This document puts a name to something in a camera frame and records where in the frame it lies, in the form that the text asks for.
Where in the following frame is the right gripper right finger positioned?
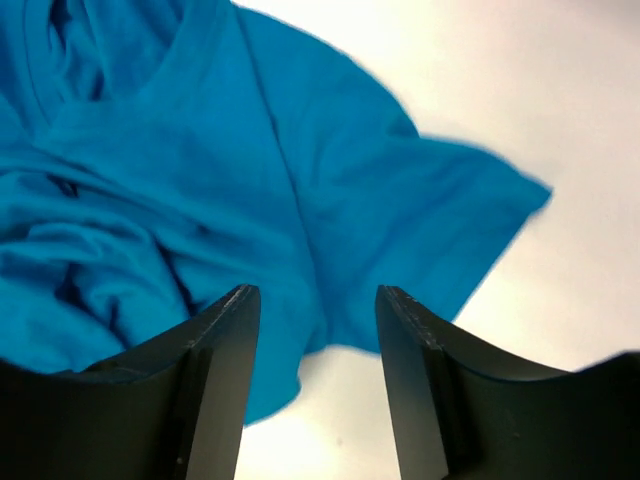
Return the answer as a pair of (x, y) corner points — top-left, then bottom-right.
(376, 286), (639, 480)

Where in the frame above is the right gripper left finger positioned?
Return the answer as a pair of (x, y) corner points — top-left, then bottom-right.
(1, 285), (261, 480)

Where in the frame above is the blue t shirt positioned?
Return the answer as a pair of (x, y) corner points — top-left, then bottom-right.
(1, 1), (550, 423)

